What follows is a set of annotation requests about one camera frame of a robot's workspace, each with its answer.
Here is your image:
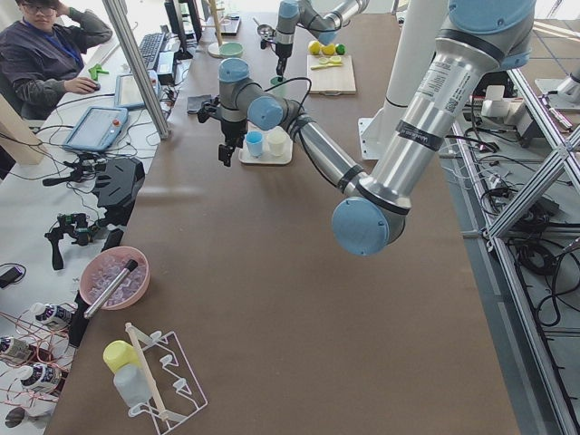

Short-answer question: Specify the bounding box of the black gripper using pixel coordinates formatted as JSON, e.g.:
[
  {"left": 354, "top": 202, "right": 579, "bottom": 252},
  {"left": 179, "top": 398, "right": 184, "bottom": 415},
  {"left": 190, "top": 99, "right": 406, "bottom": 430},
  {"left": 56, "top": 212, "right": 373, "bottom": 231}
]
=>
[
  {"left": 275, "top": 43, "right": 290, "bottom": 82},
  {"left": 197, "top": 96, "right": 247, "bottom": 167}
]

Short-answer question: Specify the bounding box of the green cup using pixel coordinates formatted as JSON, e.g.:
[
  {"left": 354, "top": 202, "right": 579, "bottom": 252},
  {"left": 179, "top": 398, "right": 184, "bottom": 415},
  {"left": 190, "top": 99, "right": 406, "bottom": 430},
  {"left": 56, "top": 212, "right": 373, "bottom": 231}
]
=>
[{"left": 270, "top": 76, "right": 284, "bottom": 86}]

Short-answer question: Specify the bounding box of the blue cup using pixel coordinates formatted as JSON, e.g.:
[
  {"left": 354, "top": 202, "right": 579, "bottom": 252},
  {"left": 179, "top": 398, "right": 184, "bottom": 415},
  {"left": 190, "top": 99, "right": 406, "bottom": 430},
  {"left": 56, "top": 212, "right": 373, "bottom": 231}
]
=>
[{"left": 245, "top": 130, "right": 263, "bottom": 158}]

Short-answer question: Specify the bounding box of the cream white cup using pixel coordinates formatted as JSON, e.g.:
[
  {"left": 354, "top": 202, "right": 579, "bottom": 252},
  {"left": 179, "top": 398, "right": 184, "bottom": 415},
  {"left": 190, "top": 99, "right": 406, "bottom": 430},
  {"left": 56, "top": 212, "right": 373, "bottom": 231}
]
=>
[{"left": 266, "top": 126, "right": 288, "bottom": 157}]

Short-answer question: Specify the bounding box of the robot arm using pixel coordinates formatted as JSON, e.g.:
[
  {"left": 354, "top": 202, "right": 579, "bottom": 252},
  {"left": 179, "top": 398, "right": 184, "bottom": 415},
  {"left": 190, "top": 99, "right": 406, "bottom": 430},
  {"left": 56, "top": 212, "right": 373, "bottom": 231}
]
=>
[
  {"left": 274, "top": 0, "right": 369, "bottom": 82},
  {"left": 198, "top": 1, "right": 535, "bottom": 256}
]

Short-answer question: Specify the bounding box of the beige rabbit tray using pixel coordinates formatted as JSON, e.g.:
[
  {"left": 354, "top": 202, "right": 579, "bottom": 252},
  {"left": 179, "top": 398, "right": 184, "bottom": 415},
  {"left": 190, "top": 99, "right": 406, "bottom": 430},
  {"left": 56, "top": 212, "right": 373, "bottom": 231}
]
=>
[{"left": 238, "top": 131, "right": 293, "bottom": 165}]

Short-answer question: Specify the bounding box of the yellow plastic knife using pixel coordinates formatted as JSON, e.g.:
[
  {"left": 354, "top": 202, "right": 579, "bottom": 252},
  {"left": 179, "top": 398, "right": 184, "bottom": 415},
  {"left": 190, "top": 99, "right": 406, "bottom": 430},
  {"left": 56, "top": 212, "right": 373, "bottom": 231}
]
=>
[{"left": 309, "top": 63, "right": 343, "bottom": 71}]

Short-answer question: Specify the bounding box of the yellow lemon near board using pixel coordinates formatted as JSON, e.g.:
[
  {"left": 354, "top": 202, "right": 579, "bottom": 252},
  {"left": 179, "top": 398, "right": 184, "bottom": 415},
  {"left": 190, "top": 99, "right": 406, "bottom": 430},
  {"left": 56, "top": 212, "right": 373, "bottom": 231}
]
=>
[{"left": 307, "top": 40, "right": 322, "bottom": 55}]

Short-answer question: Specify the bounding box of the steel scoop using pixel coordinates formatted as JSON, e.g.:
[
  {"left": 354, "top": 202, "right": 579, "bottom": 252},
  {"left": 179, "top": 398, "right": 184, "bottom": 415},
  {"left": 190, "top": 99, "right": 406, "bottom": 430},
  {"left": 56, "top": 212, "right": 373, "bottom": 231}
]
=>
[{"left": 253, "top": 17, "right": 276, "bottom": 50}]

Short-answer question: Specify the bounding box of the yellow lemon front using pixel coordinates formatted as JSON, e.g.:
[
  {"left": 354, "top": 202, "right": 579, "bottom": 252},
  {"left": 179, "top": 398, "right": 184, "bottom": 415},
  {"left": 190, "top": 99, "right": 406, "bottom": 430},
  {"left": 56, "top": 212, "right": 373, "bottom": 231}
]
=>
[{"left": 320, "top": 43, "right": 336, "bottom": 56}]

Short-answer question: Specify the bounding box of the green bowl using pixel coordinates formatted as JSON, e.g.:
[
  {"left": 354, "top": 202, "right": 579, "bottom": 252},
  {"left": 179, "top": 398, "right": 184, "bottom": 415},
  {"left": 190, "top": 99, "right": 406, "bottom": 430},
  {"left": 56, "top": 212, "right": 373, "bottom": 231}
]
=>
[{"left": 218, "top": 42, "right": 244, "bottom": 59}]

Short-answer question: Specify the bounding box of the lemon slice lower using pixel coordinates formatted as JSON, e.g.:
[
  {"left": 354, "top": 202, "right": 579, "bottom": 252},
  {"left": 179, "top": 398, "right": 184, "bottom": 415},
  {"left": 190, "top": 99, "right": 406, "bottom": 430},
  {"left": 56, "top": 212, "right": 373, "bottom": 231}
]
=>
[{"left": 328, "top": 55, "right": 343, "bottom": 66}]

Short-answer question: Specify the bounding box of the bamboo cutting board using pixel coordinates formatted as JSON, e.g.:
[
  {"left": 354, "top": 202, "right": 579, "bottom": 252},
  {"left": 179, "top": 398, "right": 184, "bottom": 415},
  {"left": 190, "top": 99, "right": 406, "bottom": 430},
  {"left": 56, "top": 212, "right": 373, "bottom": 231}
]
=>
[{"left": 306, "top": 54, "right": 356, "bottom": 95}]

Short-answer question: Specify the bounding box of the grey cloth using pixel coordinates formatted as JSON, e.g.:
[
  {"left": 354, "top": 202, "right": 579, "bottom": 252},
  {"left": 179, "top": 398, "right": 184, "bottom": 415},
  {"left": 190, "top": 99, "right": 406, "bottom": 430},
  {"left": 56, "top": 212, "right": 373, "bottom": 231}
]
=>
[{"left": 186, "top": 94, "right": 212, "bottom": 114}]

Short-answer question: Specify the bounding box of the green lime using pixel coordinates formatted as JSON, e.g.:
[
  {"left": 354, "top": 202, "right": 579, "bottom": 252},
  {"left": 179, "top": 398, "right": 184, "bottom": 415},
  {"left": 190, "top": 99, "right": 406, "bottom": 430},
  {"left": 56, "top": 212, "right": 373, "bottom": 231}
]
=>
[{"left": 334, "top": 43, "right": 346, "bottom": 55}]

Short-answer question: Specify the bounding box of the wooden stand base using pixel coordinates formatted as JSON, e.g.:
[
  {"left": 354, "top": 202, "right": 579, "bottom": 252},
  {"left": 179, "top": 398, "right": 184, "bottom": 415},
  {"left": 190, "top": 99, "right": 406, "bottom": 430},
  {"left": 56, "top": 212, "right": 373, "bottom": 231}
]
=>
[{"left": 202, "top": 0, "right": 224, "bottom": 59}]

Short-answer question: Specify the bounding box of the black device on desk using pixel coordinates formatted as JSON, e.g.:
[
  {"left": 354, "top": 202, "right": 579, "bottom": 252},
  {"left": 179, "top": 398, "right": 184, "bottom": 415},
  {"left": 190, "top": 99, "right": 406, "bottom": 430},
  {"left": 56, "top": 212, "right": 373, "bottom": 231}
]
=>
[{"left": 42, "top": 153, "right": 145, "bottom": 227}]

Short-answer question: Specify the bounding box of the blue teach pendant far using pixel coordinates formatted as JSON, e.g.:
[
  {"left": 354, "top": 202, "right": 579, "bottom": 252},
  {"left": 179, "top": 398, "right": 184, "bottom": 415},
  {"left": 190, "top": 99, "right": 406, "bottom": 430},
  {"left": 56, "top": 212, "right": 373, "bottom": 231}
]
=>
[{"left": 113, "top": 70, "right": 160, "bottom": 111}]

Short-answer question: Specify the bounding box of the blue teach pendant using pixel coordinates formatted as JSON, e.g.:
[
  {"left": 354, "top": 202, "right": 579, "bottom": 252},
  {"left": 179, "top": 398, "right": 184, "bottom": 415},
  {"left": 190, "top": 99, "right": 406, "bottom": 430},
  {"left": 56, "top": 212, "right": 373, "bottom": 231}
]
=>
[
  {"left": 63, "top": 106, "right": 129, "bottom": 152},
  {"left": 113, "top": 70, "right": 160, "bottom": 111}
]

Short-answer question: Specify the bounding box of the blue teach pendant near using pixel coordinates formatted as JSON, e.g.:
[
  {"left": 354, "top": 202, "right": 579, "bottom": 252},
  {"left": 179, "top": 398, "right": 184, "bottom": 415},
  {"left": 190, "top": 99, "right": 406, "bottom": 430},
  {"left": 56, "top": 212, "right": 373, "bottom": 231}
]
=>
[{"left": 63, "top": 106, "right": 129, "bottom": 152}]

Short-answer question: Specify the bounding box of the black keyboard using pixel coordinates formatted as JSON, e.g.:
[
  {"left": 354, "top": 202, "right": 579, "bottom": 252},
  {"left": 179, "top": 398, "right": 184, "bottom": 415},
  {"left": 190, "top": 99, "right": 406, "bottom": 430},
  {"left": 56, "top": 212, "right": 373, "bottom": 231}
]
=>
[{"left": 139, "top": 33, "right": 166, "bottom": 70}]

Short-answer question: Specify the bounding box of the pink bowl with ice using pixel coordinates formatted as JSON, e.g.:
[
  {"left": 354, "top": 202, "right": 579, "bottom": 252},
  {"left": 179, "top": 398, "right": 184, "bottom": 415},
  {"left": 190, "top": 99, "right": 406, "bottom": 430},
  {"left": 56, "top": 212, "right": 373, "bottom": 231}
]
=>
[{"left": 79, "top": 246, "right": 150, "bottom": 311}]

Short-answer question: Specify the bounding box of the person in dark jacket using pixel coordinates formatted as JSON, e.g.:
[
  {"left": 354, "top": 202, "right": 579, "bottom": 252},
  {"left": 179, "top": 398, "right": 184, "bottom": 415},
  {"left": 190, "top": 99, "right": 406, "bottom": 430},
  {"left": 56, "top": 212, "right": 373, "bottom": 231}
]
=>
[{"left": 1, "top": 1, "right": 112, "bottom": 120}]

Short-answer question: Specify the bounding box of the yellow cup on rack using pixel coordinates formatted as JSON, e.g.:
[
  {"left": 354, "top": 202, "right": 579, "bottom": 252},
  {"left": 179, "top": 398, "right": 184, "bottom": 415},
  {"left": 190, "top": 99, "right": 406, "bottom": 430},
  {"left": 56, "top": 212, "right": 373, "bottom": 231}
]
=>
[{"left": 102, "top": 340, "right": 141, "bottom": 373}]

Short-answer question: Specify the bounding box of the white cup drying rack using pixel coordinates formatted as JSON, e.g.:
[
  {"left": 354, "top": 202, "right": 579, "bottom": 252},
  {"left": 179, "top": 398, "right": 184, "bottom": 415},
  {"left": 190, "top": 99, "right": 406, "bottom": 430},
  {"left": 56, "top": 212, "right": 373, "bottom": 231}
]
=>
[{"left": 125, "top": 323, "right": 208, "bottom": 434}]

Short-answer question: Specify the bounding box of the clear cup on rack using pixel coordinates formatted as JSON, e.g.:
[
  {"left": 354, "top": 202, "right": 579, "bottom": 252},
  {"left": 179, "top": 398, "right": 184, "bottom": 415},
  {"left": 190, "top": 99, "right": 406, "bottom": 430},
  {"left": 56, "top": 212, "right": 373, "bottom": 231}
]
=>
[{"left": 113, "top": 363, "right": 152, "bottom": 408}]

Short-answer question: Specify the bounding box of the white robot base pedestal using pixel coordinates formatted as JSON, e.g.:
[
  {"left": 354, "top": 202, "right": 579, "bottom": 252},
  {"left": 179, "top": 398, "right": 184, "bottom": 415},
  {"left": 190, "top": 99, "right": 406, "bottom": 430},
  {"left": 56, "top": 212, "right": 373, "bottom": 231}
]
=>
[{"left": 359, "top": 0, "right": 448, "bottom": 160}]

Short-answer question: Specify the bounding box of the aluminium frame post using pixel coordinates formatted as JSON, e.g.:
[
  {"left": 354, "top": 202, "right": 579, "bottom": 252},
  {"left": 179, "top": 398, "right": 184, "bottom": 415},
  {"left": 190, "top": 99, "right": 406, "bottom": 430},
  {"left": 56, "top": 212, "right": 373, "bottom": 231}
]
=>
[{"left": 102, "top": 0, "right": 169, "bottom": 140}]

